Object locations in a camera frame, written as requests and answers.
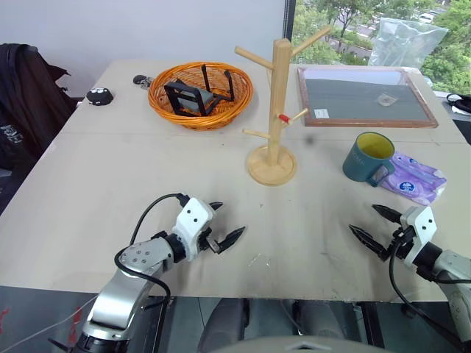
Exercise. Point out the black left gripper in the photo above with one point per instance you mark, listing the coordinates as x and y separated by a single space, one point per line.
207 240

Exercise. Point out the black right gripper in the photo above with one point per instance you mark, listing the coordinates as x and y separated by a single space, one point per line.
403 240

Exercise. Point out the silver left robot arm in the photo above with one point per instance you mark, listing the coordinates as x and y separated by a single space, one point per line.
121 294

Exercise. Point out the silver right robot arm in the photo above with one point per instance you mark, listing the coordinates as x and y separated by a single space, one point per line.
456 268

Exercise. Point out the wooden mug tree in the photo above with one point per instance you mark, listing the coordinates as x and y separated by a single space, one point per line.
276 121

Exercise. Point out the purple tissue pack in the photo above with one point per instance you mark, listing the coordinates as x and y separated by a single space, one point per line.
419 182

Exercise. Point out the teal mug yellow inside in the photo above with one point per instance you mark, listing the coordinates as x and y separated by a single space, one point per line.
362 162

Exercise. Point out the white label on blackboard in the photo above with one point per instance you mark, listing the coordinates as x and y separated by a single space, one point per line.
321 113

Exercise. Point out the black folding stand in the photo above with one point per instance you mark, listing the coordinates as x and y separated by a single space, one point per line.
184 99

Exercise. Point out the orange woven basket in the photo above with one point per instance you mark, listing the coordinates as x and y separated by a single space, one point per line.
165 106

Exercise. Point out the wood framed blackboard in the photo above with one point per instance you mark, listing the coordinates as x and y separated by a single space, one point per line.
364 99

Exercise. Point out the small black key fob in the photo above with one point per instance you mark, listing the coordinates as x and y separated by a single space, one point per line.
141 81

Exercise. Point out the black round object white dots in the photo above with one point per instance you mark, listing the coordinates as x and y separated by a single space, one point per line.
99 96

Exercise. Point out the clear plastic bag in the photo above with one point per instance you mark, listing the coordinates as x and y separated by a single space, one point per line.
404 44

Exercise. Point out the black jacket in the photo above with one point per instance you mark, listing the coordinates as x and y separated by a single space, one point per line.
25 103

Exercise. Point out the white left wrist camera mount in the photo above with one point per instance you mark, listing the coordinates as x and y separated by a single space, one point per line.
191 220

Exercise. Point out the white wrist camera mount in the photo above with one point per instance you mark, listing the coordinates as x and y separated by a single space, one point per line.
423 228
191 220

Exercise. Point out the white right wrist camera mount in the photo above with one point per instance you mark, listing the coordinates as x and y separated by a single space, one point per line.
423 228

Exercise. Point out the dark window frame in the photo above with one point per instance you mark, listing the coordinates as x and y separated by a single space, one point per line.
290 18

